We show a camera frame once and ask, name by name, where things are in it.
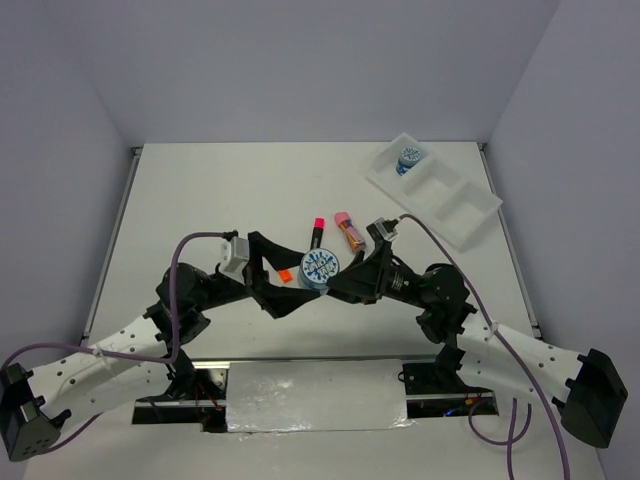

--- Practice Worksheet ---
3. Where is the pink highlighter marker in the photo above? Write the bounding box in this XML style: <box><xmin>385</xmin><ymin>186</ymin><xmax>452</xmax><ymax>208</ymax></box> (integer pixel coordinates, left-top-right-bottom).
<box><xmin>310</xmin><ymin>217</ymin><xmax>325</xmax><ymax>250</ymax></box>

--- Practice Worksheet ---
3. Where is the white three-compartment tray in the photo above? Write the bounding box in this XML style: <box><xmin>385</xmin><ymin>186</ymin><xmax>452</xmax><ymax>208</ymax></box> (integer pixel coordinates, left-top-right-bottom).
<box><xmin>364</xmin><ymin>133</ymin><xmax>502</xmax><ymax>251</ymax></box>

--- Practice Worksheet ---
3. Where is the silver foil sheet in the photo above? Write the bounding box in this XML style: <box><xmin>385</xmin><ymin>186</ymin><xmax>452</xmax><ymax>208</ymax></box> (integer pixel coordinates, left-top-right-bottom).
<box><xmin>226</xmin><ymin>359</ymin><xmax>411</xmax><ymax>433</ymax></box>

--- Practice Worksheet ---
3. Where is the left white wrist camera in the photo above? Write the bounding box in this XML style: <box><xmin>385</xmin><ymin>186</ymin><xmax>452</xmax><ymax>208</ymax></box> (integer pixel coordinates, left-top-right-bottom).
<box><xmin>218</xmin><ymin>236</ymin><xmax>250</xmax><ymax>284</ymax></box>

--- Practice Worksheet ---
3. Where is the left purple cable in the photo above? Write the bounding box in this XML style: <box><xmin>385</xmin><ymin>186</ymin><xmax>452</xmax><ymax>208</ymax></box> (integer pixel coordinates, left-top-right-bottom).
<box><xmin>0</xmin><ymin>230</ymin><xmax>239</xmax><ymax>454</ymax></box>

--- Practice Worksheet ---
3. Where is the blue slime jar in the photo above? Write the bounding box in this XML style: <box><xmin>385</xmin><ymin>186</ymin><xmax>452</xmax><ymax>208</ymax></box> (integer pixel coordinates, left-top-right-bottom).
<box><xmin>396</xmin><ymin>146</ymin><xmax>423</xmax><ymax>176</ymax></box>
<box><xmin>298</xmin><ymin>248</ymin><xmax>341</xmax><ymax>291</ymax></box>

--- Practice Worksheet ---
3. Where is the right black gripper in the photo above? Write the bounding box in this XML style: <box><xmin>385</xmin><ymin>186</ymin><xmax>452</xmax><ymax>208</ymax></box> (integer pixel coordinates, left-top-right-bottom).
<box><xmin>315</xmin><ymin>239</ymin><xmax>432</xmax><ymax>309</ymax></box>

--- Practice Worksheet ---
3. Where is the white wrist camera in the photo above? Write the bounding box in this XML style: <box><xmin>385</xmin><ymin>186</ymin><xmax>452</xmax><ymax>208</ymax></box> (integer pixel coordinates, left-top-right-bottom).
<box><xmin>366</xmin><ymin>218</ymin><xmax>399</xmax><ymax>243</ymax></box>
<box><xmin>218</xmin><ymin>236</ymin><xmax>250</xmax><ymax>284</ymax></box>

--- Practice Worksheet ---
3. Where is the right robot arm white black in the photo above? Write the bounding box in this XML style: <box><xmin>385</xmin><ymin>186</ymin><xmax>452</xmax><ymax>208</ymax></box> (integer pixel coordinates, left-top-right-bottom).
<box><xmin>328</xmin><ymin>241</ymin><xmax>628</xmax><ymax>448</ymax></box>

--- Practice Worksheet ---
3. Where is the orange highlighter marker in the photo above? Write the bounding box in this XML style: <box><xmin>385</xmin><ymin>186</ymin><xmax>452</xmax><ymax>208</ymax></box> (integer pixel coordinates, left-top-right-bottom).
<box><xmin>278</xmin><ymin>270</ymin><xmax>293</xmax><ymax>283</ymax></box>

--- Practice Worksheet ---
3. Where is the pink-capped tube of pens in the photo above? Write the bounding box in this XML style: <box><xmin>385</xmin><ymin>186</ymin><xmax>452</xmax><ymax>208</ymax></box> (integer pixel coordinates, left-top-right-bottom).
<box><xmin>334</xmin><ymin>212</ymin><xmax>366</xmax><ymax>253</ymax></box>

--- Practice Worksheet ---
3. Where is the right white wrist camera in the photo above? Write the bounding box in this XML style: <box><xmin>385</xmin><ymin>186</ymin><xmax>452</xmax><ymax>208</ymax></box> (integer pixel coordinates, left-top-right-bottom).
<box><xmin>366</xmin><ymin>218</ymin><xmax>399</xmax><ymax>243</ymax></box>

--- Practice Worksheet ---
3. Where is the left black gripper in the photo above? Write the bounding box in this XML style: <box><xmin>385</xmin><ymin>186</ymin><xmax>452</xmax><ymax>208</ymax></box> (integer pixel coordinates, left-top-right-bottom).
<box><xmin>195</xmin><ymin>230</ymin><xmax>319</xmax><ymax>317</ymax></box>

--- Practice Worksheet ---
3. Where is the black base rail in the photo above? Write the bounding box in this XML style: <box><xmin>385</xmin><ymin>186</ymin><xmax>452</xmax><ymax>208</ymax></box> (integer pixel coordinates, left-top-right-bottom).
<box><xmin>132</xmin><ymin>361</ymin><xmax>498</xmax><ymax>434</ymax></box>

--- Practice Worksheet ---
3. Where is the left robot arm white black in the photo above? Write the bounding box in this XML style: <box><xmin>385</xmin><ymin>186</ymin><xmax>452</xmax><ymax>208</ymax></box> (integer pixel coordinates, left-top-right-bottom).
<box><xmin>1</xmin><ymin>231</ymin><xmax>319</xmax><ymax>462</ymax></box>

